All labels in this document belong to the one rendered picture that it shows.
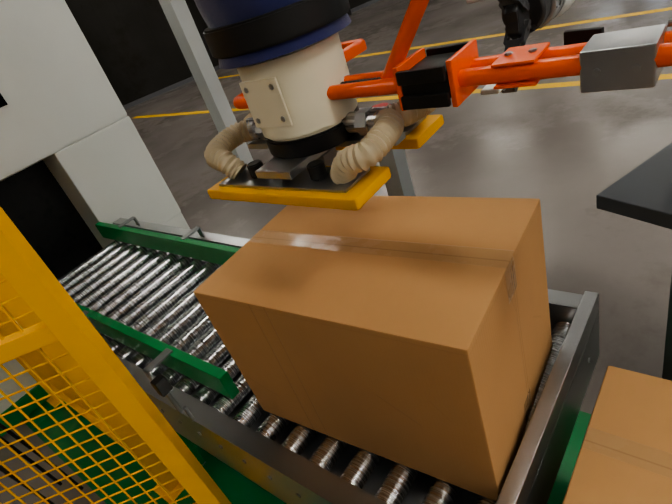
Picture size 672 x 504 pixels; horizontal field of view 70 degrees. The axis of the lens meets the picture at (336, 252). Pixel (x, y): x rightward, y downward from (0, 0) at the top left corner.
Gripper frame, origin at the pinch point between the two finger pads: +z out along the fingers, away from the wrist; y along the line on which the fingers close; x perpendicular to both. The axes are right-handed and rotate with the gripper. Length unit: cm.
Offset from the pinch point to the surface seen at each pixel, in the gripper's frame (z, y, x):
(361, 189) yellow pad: 26.0, 9.9, 9.6
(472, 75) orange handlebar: 17.1, -1.3, -5.3
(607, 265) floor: -107, 126, 8
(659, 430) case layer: 7, 72, -25
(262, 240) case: 17, 30, 51
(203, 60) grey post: -152, 17, 271
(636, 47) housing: 17.0, -1.9, -22.4
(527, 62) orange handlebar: 17.1, -1.9, -11.9
